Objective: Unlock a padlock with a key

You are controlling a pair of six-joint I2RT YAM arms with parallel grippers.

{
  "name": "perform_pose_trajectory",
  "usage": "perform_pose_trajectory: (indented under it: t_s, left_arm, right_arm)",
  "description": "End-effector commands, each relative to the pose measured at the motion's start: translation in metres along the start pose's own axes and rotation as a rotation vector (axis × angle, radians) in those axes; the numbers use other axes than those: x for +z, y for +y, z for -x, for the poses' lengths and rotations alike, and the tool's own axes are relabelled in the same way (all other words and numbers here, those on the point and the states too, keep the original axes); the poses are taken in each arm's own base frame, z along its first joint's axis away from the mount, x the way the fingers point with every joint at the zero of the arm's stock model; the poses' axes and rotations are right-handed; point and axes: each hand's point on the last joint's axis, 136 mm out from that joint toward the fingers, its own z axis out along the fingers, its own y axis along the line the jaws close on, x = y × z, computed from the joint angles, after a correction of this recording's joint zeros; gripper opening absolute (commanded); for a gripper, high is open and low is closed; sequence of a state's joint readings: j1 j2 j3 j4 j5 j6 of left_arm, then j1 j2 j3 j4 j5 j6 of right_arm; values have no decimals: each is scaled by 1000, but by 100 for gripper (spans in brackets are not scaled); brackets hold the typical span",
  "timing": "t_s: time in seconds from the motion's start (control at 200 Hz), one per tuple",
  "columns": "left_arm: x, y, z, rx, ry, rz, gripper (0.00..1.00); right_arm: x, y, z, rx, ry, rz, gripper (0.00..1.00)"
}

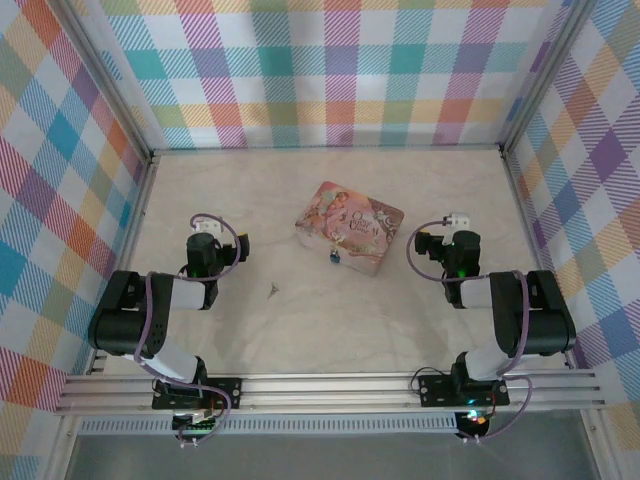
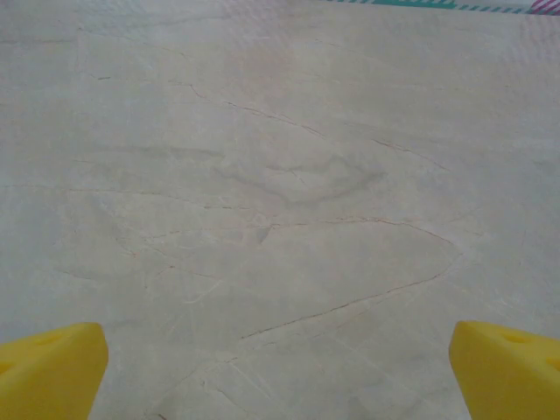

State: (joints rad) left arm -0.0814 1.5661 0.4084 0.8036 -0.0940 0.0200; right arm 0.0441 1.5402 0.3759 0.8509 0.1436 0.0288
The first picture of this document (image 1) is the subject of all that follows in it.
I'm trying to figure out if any pink illustrated tin box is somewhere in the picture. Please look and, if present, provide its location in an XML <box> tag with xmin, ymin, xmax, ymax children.
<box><xmin>294</xmin><ymin>180</ymin><xmax>405</xmax><ymax>277</ymax></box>

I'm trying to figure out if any green circuit board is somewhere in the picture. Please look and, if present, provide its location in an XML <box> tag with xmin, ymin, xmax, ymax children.
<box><xmin>172</xmin><ymin>409</ymin><xmax>220</xmax><ymax>437</ymax></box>

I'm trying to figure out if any black controller with lights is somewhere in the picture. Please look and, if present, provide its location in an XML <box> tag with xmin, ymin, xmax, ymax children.
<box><xmin>457</xmin><ymin>409</ymin><xmax>490</xmax><ymax>439</ymax></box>

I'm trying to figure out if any aluminium side rail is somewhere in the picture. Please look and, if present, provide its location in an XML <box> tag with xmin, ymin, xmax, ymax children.
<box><xmin>499</xmin><ymin>149</ymin><xmax>576</xmax><ymax>370</ymax></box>
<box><xmin>85</xmin><ymin>154</ymin><xmax>160</xmax><ymax>376</ymax></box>

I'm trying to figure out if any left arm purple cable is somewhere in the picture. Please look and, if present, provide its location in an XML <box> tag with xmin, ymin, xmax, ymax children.
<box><xmin>133</xmin><ymin>213</ymin><xmax>242</xmax><ymax>447</ymax></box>

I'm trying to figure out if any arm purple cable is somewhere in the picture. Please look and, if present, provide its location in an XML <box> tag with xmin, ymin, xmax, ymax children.
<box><xmin>133</xmin><ymin>213</ymin><xmax>242</xmax><ymax>447</ymax></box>
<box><xmin>407</xmin><ymin>222</ymin><xmax>534</xmax><ymax>444</ymax></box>

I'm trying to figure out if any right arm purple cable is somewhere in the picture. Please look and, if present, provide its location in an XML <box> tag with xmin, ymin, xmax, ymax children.
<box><xmin>407</xmin><ymin>222</ymin><xmax>534</xmax><ymax>444</ymax></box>

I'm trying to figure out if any thin aluminium wall rail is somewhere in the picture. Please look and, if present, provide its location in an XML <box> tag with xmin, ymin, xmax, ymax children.
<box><xmin>149</xmin><ymin>143</ymin><xmax>504</xmax><ymax>157</ymax></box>

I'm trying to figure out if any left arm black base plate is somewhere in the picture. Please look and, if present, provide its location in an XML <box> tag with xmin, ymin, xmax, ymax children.
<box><xmin>151</xmin><ymin>377</ymin><xmax>244</xmax><ymax>411</ymax></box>

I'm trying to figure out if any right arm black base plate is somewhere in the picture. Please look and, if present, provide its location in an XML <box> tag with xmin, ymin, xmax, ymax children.
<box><xmin>417</xmin><ymin>373</ymin><xmax>511</xmax><ymax>407</ymax></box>

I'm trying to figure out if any slotted aluminium mounting rail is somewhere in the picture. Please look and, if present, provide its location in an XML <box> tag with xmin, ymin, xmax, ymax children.
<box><xmin>53</xmin><ymin>369</ymin><xmax>606</xmax><ymax>416</ymax></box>

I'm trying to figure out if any aluminium frame post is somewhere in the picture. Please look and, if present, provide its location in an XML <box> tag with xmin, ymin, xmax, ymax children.
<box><xmin>59</xmin><ymin>0</ymin><xmax>154</xmax><ymax>161</ymax></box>
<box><xmin>499</xmin><ymin>0</ymin><xmax>599</xmax><ymax>156</ymax></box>

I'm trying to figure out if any grey slotted cable duct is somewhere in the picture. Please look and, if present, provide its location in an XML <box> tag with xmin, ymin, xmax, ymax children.
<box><xmin>78</xmin><ymin>413</ymin><xmax>459</xmax><ymax>435</ymax></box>

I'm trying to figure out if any aluminium frame bar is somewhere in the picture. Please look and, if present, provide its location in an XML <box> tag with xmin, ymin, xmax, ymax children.
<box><xmin>47</xmin><ymin>413</ymin><xmax>84</xmax><ymax>480</ymax></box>
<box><xmin>579</xmin><ymin>407</ymin><xmax>621</xmax><ymax>480</ymax></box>

